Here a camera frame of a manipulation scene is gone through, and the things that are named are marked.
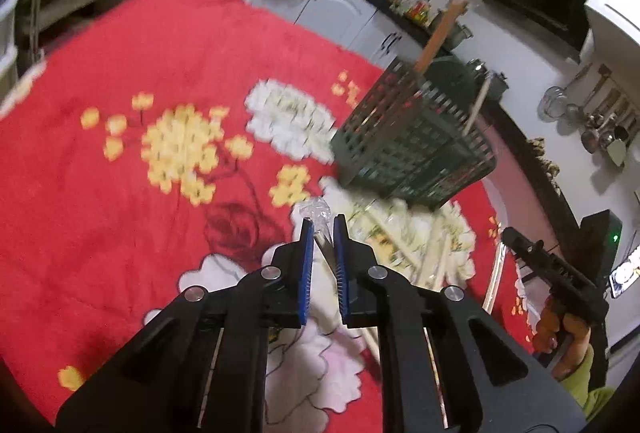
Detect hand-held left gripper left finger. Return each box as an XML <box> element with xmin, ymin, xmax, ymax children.
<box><xmin>55</xmin><ymin>218</ymin><xmax>314</xmax><ymax>433</ymax></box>

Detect black kitchen countertop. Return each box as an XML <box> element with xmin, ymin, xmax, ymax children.
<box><xmin>200</xmin><ymin>0</ymin><xmax>583</xmax><ymax>234</ymax></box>

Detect person's right forearm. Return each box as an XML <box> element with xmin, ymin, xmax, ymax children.
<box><xmin>560</xmin><ymin>345</ymin><xmax>618</xmax><ymax>420</ymax></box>

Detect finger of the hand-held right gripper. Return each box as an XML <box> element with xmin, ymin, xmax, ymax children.
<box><xmin>501</xmin><ymin>227</ymin><xmax>546</xmax><ymax>264</ymax></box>

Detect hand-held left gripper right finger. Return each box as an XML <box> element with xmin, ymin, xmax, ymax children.
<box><xmin>333</xmin><ymin>214</ymin><xmax>587</xmax><ymax>433</ymax></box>

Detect row of hanging kitchen utensils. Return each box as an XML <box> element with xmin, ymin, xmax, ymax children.
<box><xmin>565</xmin><ymin>63</ymin><xmax>640</xmax><ymax>167</ymax></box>

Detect white lower kitchen cabinets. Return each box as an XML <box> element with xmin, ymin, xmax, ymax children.
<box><xmin>187</xmin><ymin>0</ymin><xmax>417</xmax><ymax>70</ymax></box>

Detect pile of ginger roots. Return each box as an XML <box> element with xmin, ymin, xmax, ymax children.
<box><xmin>527</xmin><ymin>138</ymin><xmax>562</xmax><ymax>185</ymax></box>

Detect red floral blanket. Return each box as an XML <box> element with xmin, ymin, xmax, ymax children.
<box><xmin>0</xmin><ymin>0</ymin><xmax>536</xmax><ymax>433</ymax></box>

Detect plastic-wrapped dark brown chopsticks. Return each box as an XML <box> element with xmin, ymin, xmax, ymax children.
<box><xmin>414</xmin><ymin>0</ymin><xmax>484</xmax><ymax>77</ymax></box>

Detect plastic-wrapped wooden chopsticks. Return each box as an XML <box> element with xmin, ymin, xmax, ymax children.
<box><xmin>292</xmin><ymin>197</ymin><xmax>383</xmax><ymax>364</ymax></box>

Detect small steel lidded pot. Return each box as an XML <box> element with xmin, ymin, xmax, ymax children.
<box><xmin>467</xmin><ymin>58</ymin><xmax>509</xmax><ymax>100</ymax></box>

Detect dark green perforated utensil basket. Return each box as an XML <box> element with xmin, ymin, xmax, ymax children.
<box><xmin>331</xmin><ymin>57</ymin><xmax>499</xmax><ymax>210</ymax></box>

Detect hanging mesh strainer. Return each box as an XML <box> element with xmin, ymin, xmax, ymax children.
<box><xmin>538</xmin><ymin>85</ymin><xmax>571</xmax><ymax>120</ymax></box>

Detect person's right hand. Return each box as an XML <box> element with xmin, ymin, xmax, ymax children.
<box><xmin>532</xmin><ymin>295</ymin><xmax>596</xmax><ymax>381</ymax></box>

